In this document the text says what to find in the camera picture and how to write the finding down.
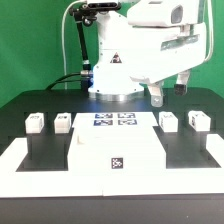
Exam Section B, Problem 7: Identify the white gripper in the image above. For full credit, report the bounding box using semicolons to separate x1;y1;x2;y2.
127;0;206;107

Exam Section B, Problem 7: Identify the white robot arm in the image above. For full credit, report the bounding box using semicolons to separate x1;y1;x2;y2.
87;0;214;107

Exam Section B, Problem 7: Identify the white marker plate with tags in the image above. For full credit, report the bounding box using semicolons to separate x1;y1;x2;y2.
73;112;158;127

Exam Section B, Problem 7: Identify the white U-shaped fence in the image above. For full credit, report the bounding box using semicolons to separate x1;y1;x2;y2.
0;138;224;198

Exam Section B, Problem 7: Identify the white square tabletop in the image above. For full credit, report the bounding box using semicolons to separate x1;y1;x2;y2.
68;125;166;175

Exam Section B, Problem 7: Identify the black cable bundle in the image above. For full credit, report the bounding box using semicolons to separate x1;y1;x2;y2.
45;71;93;91

